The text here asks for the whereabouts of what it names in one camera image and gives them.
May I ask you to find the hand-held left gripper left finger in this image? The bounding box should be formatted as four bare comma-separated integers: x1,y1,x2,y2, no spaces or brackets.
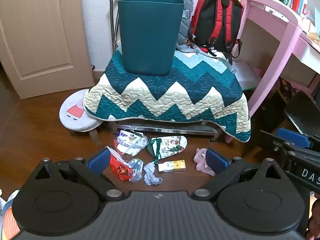
32,147,127,202

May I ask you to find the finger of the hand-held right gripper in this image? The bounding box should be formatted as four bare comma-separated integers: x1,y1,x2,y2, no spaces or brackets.
276,127,320,153
259,129,292,164

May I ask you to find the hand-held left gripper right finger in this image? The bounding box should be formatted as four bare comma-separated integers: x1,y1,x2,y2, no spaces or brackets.
191,148,290,202

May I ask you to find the pink cloth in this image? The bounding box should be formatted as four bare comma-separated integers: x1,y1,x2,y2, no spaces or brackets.
193,148,216,177

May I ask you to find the red snack wrapper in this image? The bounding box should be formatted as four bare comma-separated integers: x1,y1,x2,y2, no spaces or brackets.
109,152,134,181

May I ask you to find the white purple plastic wrapper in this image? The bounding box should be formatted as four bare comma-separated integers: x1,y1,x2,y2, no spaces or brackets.
116,129,149,157

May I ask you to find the clear plastic wrapper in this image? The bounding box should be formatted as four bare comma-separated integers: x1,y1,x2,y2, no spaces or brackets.
127,158,144,182

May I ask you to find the small yellow white carton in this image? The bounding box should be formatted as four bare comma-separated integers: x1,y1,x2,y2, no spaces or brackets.
157,159,186,173

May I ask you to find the white printed sock green ribbon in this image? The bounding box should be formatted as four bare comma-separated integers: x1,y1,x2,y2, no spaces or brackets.
146,135,187,167

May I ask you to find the grey blue tissue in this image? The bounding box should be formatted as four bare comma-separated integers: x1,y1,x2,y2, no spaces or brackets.
143,162,163,186

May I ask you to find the teal plastic trash bin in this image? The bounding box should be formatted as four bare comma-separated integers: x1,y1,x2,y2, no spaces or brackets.
117,0,185,77

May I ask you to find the person's right hand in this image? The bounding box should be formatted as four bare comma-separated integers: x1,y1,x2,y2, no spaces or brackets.
305,192,320,240

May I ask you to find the black chair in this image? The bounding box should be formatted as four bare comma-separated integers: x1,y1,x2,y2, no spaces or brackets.
284,91,320,140

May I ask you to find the dark patterned bag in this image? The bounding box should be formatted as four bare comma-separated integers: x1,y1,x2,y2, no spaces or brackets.
277,76,299,100

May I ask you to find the round stool with cartoon cushion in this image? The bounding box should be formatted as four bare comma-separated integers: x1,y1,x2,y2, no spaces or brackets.
59,89,103,142

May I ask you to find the white box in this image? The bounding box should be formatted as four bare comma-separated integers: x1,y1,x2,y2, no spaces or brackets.
231,60,262,90

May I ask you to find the teal cream zigzag quilt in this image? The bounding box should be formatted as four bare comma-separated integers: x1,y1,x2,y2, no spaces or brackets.
82,44,251,143

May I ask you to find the pink desk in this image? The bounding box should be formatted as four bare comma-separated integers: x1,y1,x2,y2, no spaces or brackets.
231,0,320,118

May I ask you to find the orange white cloth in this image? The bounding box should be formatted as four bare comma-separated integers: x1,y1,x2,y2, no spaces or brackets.
0,189,21,240

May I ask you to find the red black backpack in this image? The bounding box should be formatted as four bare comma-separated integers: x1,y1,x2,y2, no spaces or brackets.
188,0,244,65

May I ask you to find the wooden door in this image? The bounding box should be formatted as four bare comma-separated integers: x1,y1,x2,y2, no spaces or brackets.
0,0,95,100

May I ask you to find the metal bench frame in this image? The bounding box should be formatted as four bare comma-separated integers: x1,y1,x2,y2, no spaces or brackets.
114,122,220,143

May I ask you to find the black folding trolley handle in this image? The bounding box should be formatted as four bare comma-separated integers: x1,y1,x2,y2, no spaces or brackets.
106,0,128,53

